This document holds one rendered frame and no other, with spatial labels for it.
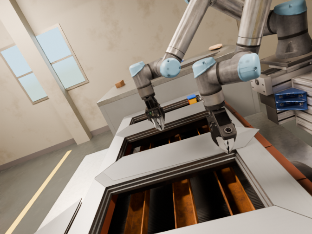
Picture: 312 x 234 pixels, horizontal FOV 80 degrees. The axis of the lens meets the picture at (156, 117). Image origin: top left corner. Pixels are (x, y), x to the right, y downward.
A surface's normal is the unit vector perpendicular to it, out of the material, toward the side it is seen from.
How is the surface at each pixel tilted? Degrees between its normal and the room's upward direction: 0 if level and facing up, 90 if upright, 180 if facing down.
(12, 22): 90
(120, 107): 90
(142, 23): 90
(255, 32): 98
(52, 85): 90
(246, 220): 0
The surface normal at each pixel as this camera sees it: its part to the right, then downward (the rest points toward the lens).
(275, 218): -0.36, -0.87
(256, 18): -0.18, 0.55
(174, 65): 0.26, 0.26
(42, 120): 0.04, 0.36
